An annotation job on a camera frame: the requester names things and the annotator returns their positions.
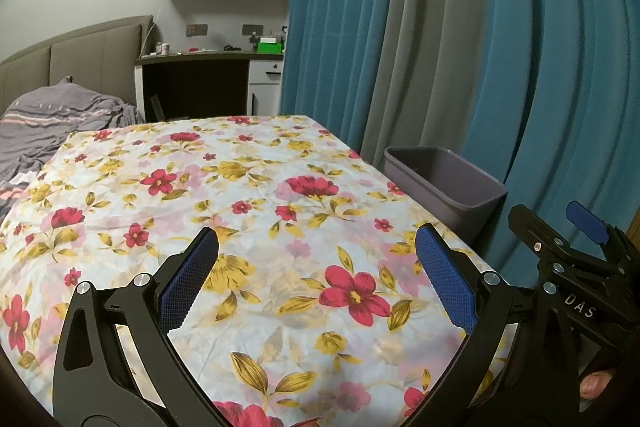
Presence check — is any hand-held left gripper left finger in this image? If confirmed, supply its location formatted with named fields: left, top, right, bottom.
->
left=52, top=226, right=226, bottom=427

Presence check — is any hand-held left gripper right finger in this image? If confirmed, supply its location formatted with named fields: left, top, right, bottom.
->
left=400, top=222, right=581, bottom=427

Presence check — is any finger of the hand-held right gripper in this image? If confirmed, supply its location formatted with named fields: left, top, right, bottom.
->
left=566, top=200, right=640, bottom=268
left=507, top=204, right=609, bottom=281

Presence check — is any grey plastic bin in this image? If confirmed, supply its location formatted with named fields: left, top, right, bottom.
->
left=383, top=145, right=509, bottom=244

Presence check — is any person's right hand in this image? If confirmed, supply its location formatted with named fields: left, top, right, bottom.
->
left=579, top=369, right=619, bottom=401

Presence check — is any floral tablecloth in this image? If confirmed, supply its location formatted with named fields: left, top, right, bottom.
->
left=0, top=114, right=517, bottom=427

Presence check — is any blue curtain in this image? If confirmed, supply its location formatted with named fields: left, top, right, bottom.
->
left=459, top=0, right=640, bottom=279
left=278, top=0, right=402, bottom=164

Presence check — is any dark desk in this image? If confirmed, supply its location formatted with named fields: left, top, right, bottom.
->
left=133, top=49, right=286, bottom=124

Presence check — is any grey curtain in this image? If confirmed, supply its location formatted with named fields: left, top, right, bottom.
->
left=359, top=0, right=507, bottom=178

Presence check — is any grey striped blanket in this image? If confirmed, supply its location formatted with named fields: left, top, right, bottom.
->
left=0, top=78, right=147, bottom=214

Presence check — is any white drawer cabinet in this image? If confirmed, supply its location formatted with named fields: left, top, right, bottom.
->
left=248, top=59, right=286, bottom=117

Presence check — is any grey padded headboard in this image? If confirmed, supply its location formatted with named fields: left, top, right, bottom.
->
left=0, top=15, right=154, bottom=118

